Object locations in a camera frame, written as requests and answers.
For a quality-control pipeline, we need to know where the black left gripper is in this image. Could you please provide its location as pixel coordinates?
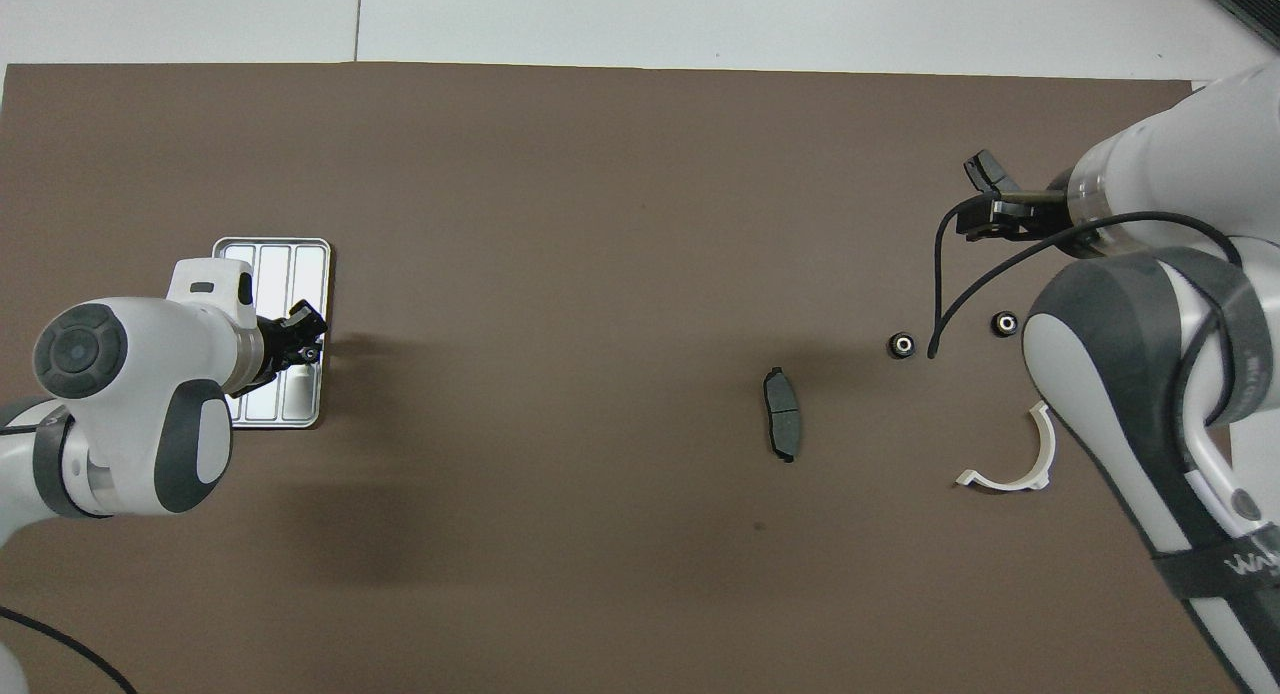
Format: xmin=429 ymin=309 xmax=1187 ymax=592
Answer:
xmin=240 ymin=300 xmax=330 ymax=395

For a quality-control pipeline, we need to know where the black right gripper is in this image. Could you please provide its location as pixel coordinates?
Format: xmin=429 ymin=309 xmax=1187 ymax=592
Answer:
xmin=956 ymin=200 xmax=1071 ymax=243

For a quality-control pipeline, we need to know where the silver metal tray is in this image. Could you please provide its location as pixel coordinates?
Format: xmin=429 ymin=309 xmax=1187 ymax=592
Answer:
xmin=212 ymin=237 xmax=331 ymax=430

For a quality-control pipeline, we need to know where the long curved grey brake pad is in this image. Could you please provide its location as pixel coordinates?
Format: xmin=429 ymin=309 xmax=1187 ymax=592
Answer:
xmin=763 ymin=366 xmax=803 ymax=464

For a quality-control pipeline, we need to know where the brown paper table mat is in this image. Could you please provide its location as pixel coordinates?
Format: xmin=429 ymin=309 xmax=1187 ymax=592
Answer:
xmin=0 ymin=62 xmax=1259 ymax=694

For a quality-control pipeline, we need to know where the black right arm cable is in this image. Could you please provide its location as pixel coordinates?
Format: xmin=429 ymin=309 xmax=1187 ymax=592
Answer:
xmin=928 ymin=196 xmax=1246 ymax=425

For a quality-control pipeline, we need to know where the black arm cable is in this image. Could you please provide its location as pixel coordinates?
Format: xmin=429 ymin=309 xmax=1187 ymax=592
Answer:
xmin=0 ymin=606 xmax=139 ymax=694
xmin=928 ymin=196 xmax=1246 ymax=425

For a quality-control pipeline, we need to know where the white semicircular plastic bracket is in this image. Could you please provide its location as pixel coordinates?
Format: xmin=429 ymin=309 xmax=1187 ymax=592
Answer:
xmin=955 ymin=401 xmax=1053 ymax=493

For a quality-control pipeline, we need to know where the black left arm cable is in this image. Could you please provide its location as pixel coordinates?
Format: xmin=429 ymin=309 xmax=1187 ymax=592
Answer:
xmin=0 ymin=606 xmax=139 ymax=694

